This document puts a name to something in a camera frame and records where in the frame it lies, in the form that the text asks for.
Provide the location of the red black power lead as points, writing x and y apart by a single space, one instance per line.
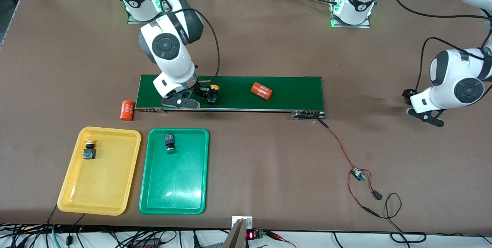
371 211

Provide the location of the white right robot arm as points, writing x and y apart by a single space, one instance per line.
169 52

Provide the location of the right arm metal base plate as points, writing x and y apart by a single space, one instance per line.
166 5

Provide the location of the green plastic tray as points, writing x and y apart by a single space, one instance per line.
175 178

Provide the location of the green cap push button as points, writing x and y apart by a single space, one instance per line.
169 140

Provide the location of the red clip lead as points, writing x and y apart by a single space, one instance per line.
278 235

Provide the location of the grey metal camera stand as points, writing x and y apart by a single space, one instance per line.
238 236

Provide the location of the yellow cap push button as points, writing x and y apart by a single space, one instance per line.
89 152
214 86

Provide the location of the small green circuit board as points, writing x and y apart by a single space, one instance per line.
357 173

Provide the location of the yellow plastic tray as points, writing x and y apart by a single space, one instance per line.
100 186

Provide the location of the red digit display module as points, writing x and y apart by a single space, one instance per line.
250 235

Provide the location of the orange 4680 cylinder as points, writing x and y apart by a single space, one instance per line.
261 90
127 110

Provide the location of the green conveyor belt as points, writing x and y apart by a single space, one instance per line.
292 94

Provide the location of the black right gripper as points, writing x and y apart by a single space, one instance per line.
201 90

